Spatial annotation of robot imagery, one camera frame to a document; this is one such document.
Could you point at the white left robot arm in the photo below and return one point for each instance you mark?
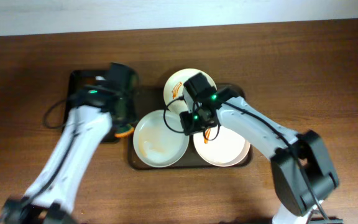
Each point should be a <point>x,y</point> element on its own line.
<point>95,112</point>

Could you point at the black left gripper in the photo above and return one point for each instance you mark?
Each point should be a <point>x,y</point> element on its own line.
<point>122,116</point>

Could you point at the green orange sponge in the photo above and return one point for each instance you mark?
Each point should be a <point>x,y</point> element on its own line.
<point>124,131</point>

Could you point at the grey-white plate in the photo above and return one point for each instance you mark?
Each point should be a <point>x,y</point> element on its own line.
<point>158,140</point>

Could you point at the cream plate with sauce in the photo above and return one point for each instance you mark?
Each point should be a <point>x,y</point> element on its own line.
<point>174,88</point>

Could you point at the pinkish plate with sauce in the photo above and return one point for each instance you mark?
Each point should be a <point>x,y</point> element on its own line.
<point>221,148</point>

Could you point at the small dark tray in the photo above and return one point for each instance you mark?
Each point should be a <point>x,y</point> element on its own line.
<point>79,81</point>

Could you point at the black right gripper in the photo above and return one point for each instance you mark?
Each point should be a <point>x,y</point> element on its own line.
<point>188,123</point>

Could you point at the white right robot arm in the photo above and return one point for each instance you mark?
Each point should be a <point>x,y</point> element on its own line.
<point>303,172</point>

